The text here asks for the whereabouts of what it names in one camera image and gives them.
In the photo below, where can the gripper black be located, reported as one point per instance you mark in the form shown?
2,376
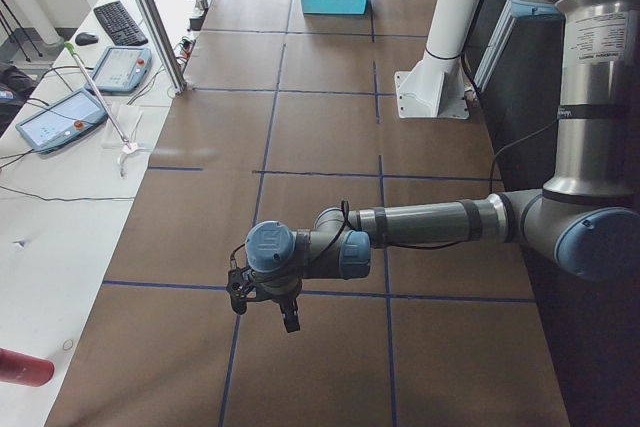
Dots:
284,299

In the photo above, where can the lower teach pendant tablet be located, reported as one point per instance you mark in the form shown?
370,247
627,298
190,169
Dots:
64,122

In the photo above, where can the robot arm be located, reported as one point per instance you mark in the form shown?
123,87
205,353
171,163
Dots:
581,218

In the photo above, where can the black computer mouse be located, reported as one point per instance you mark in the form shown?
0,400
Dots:
86,38

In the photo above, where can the black computer keyboard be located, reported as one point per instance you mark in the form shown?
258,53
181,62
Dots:
119,25

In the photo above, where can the aluminium frame post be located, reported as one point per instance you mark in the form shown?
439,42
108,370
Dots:
160,40

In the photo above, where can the white camera pole base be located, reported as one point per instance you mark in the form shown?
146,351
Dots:
434,88

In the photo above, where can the teach pendant tablet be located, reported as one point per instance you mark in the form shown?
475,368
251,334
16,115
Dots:
121,69
64,122

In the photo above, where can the upper teach pendant tablet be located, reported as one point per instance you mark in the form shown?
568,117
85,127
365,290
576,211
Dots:
121,69

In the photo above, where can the red cylinder bottle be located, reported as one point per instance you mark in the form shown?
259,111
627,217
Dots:
26,370

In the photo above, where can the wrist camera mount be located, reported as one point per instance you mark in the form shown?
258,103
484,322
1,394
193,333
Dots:
242,289

